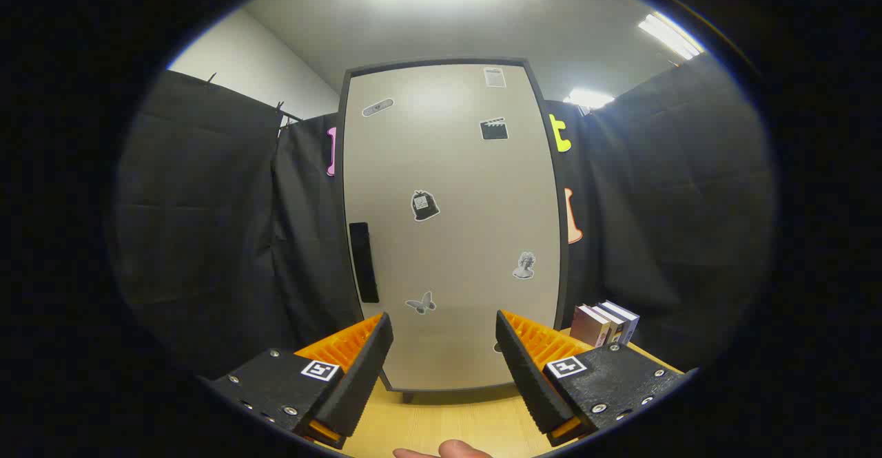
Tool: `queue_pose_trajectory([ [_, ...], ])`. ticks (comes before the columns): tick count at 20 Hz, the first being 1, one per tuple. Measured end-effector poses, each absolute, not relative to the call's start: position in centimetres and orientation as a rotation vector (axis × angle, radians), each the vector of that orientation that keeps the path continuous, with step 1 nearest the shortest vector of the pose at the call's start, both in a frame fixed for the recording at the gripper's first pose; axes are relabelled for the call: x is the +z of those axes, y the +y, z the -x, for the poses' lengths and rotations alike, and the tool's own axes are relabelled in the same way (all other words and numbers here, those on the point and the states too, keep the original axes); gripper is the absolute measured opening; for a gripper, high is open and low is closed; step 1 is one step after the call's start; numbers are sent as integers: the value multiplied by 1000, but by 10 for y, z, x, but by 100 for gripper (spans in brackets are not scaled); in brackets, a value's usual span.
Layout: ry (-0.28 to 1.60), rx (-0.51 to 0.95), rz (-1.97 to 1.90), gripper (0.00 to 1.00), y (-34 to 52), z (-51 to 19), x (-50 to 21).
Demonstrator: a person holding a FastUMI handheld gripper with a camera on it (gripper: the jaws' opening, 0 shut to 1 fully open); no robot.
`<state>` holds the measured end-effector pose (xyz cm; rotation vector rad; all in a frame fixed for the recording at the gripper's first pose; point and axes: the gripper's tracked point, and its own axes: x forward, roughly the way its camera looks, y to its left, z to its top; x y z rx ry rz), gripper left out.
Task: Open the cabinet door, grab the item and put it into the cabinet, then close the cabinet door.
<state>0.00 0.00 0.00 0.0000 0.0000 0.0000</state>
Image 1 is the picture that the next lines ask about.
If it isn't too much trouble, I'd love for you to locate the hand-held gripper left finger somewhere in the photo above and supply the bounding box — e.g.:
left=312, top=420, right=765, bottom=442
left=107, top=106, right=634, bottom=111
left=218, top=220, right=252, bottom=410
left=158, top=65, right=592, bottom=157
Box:
left=207, top=312, right=395, bottom=450

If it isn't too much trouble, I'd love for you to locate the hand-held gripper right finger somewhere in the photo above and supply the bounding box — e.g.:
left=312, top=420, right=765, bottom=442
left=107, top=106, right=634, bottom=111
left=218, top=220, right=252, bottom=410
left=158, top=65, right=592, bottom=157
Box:
left=495, top=310, right=690, bottom=447

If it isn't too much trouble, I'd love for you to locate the black door handle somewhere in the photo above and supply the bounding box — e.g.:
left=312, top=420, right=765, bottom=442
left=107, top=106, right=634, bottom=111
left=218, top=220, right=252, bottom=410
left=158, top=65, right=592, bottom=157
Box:
left=349, top=222, right=380, bottom=304

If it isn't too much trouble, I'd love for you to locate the pink cover book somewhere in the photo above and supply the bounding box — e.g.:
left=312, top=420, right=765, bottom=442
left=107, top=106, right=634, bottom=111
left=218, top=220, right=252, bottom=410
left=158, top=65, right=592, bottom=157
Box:
left=571, top=304, right=612, bottom=347

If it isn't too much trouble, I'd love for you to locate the white spine book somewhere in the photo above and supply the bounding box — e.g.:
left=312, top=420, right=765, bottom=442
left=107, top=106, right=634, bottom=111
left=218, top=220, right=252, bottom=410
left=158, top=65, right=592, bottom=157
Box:
left=593, top=304, right=624, bottom=345

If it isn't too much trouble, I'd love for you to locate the dark grey cabinet body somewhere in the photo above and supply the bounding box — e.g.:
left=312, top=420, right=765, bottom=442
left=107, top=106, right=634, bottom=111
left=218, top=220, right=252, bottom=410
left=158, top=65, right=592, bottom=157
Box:
left=336, top=57, right=571, bottom=404

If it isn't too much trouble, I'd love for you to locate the black backdrop cloth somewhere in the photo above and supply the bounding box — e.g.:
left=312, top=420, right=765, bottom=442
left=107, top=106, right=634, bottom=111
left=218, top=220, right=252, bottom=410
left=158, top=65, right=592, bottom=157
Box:
left=114, top=52, right=776, bottom=376

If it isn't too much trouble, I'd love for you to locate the small ceiling light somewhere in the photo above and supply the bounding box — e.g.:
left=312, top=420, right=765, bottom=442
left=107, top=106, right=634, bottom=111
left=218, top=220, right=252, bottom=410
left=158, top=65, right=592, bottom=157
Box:
left=564, top=88, right=615, bottom=110

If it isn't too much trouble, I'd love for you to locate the long ceiling light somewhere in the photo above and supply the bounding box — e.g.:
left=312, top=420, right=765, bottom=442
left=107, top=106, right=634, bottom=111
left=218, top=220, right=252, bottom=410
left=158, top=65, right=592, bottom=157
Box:
left=637, top=12, right=705, bottom=61

